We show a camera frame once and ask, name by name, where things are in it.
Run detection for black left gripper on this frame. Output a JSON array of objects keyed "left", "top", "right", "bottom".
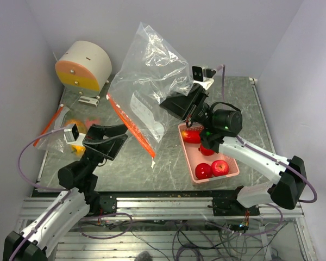
[{"left": 79, "top": 122, "right": 129, "bottom": 175}]

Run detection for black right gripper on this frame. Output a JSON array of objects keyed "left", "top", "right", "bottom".
[{"left": 155, "top": 81, "right": 215, "bottom": 129}]

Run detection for yellow toy bell pepper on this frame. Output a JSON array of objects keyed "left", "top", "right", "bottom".
[{"left": 64, "top": 119, "right": 87, "bottom": 156}]

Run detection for clear zip bag orange zipper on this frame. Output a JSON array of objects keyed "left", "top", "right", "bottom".
[{"left": 33, "top": 104, "right": 102, "bottom": 157}]

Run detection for red toy apple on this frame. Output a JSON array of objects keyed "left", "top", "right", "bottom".
[{"left": 211, "top": 160, "right": 229, "bottom": 177}]

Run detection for pink toy peach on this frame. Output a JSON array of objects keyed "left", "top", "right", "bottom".
[{"left": 84, "top": 117, "right": 101, "bottom": 128}]

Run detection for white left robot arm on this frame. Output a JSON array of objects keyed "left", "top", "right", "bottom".
[{"left": 3, "top": 123, "right": 128, "bottom": 260}]

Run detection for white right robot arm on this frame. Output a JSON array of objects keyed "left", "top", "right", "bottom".
[{"left": 160, "top": 83, "right": 308, "bottom": 215}]

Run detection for pink perforated plastic basket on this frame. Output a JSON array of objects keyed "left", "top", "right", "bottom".
[{"left": 178, "top": 123, "right": 240, "bottom": 184}]

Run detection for red toy tomato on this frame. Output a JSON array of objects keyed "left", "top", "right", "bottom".
[{"left": 195, "top": 163, "right": 212, "bottom": 179}]

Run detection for cream cylindrical drawer cabinet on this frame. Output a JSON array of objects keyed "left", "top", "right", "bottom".
[{"left": 55, "top": 40, "right": 112, "bottom": 98}]

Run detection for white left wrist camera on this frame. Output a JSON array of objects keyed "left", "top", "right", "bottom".
[{"left": 63, "top": 123, "right": 86, "bottom": 146}]

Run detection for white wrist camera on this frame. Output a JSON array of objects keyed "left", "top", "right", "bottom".
[
  {"left": 192, "top": 66, "right": 217, "bottom": 90},
  {"left": 63, "top": 123, "right": 86, "bottom": 146}
]

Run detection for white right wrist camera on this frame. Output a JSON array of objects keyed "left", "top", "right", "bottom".
[{"left": 192, "top": 66, "right": 217, "bottom": 90}]

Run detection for small white metal bracket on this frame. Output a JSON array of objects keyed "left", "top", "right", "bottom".
[{"left": 78, "top": 96, "right": 99, "bottom": 107}]

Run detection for aluminium rail frame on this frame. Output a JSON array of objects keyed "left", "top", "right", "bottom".
[{"left": 18, "top": 190, "right": 316, "bottom": 261}]

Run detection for loose wires under table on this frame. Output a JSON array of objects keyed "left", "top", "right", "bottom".
[{"left": 78, "top": 210, "right": 282, "bottom": 261}]

